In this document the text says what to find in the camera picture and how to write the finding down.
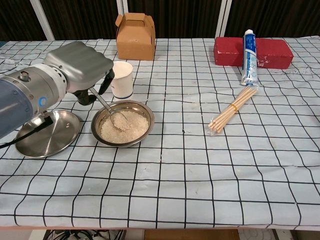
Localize blue white toothpaste tube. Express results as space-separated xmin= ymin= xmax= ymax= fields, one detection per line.
xmin=240 ymin=29 xmax=259 ymax=88

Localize red brick block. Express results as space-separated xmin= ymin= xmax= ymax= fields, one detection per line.
xmin=213 ymin=36 xmax=294 ymax=70

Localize steel bowl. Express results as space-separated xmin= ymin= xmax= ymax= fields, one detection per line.
xmin=90 ymin=100 xmax=155 ymax=148

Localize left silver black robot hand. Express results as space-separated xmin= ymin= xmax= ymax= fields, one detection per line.
xmin=43 ymin=41 xmax=115 ymax=106

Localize empty steel plate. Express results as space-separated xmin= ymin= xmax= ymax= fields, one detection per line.
xmin=14 ymin=110 xmax=82 ymax=159

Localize brown cardboard gable box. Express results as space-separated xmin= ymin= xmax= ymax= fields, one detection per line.
xmin=115 ymin=12 xmax=156 ymax=61

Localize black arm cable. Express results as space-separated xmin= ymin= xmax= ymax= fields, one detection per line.
xmin=0 ymin=116 xmax=54 ymax=150

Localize black grid checkered tablecloth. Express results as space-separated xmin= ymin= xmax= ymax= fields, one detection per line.
xmin=0 ymin=37 xmax=320 ymax=230

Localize white rice heap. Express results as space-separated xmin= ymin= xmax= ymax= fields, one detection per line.
xmin=100 ymin=111 xmax=149 ymax=144

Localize tangle of floor cables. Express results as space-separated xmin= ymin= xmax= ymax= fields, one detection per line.
xmin=44 ymin=228 xmax=126 ymax=240

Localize bundle of wooden sticks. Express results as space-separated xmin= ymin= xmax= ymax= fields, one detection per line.
xmin=207 ymin=86 xmax=259 ymax=136

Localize white screen frame post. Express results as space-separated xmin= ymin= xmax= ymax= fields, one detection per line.
xmin=29 ymin=0 xmax=55 ymax=41
xmin=215 ymin=0 xmax=233 ymax=39
xmin=116 ymin=0 xmax=130 ymax=16

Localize metal spoon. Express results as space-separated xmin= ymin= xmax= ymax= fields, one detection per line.
xmin=89 ymin=87 xmax=130 ymax=131

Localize white paper cup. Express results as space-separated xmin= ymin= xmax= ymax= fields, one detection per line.
xmin=109 ymin=61 xmax=134 ymax=99

